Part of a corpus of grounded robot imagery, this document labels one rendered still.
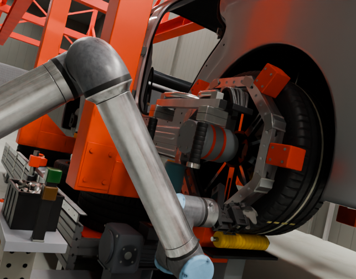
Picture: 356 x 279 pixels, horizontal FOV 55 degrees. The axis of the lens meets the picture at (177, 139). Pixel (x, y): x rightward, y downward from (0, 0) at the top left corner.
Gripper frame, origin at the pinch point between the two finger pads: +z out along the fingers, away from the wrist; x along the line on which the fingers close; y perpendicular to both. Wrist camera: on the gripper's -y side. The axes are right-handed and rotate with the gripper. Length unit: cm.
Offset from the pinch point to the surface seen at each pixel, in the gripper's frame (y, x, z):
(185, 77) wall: -655, -353, 388
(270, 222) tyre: 3.1, 0.4, 6.5
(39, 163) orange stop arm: -119, -144, -35
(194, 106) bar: -32.1, 12.6, -25.1
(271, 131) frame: -15.9, 24.1, -6.2
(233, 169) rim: -23.1, -4.5, 4.3
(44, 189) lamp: -8, -13, -67
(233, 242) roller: 4.5, -13.4, 0.1
